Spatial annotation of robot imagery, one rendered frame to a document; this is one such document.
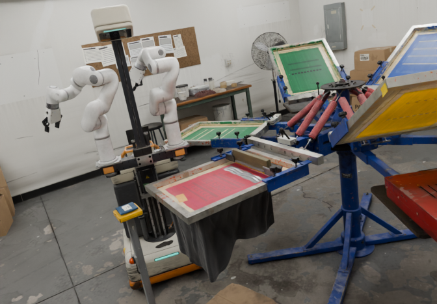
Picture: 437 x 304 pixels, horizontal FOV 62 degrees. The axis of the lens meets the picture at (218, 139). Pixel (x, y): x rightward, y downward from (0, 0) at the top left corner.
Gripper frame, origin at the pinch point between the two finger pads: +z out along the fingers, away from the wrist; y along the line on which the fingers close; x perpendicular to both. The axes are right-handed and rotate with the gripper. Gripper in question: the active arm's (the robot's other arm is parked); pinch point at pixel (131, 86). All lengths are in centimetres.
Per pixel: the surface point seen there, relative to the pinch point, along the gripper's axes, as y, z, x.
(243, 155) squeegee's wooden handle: -92, -6, 27
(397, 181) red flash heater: -149, -50, 93
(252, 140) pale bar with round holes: -94, -8, -5
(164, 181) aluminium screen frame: -58, 29, 43
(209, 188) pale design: -84, 13, 52
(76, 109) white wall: 140, 142, -229
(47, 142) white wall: 146, 195, -198
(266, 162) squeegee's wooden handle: -105, -15, 44
